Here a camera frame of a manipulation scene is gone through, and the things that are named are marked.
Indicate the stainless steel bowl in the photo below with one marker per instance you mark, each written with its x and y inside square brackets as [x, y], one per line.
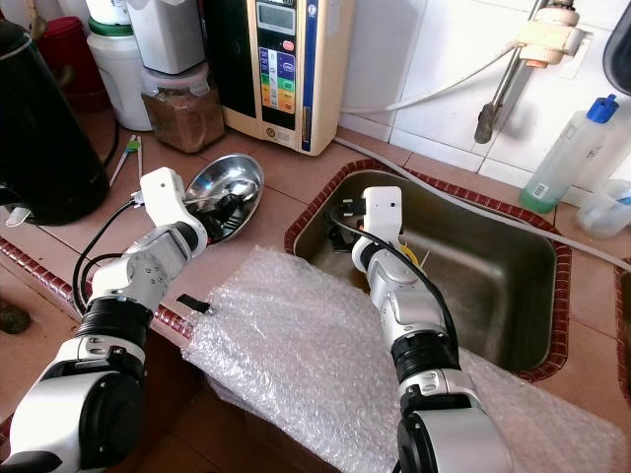
[242, 180]

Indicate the yellow plastic bowl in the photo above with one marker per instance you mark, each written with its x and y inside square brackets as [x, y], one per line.
[410, 258]

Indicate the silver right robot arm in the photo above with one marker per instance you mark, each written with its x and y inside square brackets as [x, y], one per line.
[404, 315]

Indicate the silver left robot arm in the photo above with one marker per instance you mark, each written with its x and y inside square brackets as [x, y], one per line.
[79, 414]

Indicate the black tape piece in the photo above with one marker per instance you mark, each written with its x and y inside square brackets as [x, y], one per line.
[195, 304]

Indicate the jar of brown powder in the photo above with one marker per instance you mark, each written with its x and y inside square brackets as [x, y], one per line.
[182, 118]

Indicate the green white tongs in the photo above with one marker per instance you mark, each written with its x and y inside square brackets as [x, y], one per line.
[126, 158]

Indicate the beige water ionizer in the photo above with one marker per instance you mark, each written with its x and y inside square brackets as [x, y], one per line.
[286, 69]

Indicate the clear bubble wrap sheet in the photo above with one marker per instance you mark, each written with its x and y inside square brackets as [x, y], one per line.
[306, 365]

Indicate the white jug green lid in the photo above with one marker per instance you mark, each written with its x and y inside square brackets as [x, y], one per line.
[118, 84]

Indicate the stainless steel sink basin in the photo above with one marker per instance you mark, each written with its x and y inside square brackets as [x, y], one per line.
[503, 276]
[624, 315]

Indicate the translucent grey container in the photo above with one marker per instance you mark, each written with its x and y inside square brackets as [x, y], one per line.
[166, 34]

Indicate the black electric kettle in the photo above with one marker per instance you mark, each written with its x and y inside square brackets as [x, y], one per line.
[54, 128]

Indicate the red container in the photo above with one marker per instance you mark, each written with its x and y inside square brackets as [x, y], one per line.
[74, 64]

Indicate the dark oblong object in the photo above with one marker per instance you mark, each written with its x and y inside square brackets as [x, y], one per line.
[15, 317]

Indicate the clear bottle blue cap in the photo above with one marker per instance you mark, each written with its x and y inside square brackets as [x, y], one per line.
[562, 158]

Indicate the white labelled bottle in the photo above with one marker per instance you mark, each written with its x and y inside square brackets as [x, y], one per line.
[111, 12]

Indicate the clear measuring cup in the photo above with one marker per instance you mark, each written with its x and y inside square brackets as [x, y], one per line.
[606, 209]

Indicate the black pan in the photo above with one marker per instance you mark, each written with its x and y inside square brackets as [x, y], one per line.
[619, 64]

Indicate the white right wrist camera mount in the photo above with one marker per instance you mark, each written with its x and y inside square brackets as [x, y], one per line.
[383, 212]

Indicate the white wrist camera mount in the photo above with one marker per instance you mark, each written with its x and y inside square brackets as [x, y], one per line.
[168, 202]
[383, 212]

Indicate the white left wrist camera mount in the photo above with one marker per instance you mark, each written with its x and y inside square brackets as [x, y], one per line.
[168, 202]

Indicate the wall tap with diverter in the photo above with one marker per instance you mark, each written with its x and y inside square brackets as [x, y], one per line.
[503, 89]

